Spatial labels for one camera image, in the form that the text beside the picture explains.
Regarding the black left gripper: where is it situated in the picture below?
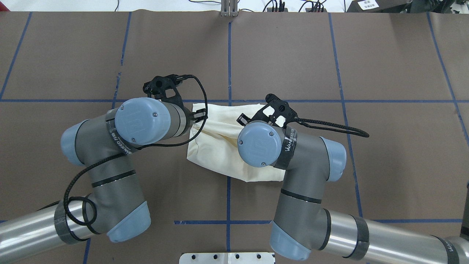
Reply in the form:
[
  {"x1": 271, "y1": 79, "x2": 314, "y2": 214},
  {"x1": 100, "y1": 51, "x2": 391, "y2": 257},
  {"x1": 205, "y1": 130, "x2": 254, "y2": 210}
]
[{"x1": 189, "y1": 110, "x2": 207, "y2": 123}]

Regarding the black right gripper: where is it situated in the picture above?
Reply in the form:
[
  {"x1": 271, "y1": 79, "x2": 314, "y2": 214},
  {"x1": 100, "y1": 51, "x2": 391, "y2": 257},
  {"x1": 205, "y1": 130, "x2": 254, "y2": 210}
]
[{"x1": 236, "y1": 114, "x2": 252, "y2": 127}]

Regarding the cream long-sleeve cat shirt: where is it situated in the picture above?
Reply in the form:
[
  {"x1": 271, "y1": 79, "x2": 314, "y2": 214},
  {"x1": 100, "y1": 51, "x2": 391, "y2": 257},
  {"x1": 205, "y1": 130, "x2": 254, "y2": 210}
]
[{"x1": 187, "y1": 104, "x2": 285, "y2": 182}]

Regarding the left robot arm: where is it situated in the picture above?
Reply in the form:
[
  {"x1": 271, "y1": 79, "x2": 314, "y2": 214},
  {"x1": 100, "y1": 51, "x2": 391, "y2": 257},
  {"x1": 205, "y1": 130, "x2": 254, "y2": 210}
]
[{"x1": 1, "y1": 97, "x2": 208, "y2": 264}]

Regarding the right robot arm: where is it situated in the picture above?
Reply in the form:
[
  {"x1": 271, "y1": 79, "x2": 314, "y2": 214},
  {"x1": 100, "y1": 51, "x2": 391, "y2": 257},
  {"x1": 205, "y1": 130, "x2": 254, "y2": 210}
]
[{"x1": 237, "y1": 114, "x2": 468, "y2": 264}]

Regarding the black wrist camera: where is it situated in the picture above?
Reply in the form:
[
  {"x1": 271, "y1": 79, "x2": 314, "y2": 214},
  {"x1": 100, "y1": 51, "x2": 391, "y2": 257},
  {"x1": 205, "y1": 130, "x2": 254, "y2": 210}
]
[{"x1": 251, "y1": 93, "x2": 298, "y2": 128}]

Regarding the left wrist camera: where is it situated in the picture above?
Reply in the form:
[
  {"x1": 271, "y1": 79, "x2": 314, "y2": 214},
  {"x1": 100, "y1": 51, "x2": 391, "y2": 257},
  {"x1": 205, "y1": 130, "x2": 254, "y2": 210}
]
[{"x1": 142, "y1": 74, "x2": 185, "y2": 107}]

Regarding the aluminium frame post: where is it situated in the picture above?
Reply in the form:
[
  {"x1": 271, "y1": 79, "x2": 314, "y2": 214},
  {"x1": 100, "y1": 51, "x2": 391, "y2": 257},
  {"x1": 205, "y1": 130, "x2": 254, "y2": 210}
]
[{"x1": 220, "y1": 0, "x2": 239, "y2": 17}]

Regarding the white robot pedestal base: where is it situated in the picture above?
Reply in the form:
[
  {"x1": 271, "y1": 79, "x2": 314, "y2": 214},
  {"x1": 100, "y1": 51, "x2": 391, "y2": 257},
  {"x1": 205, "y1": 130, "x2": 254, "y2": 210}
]
[{"x1": 179, "y1": 252, "x2": 276, "y2": 264}]

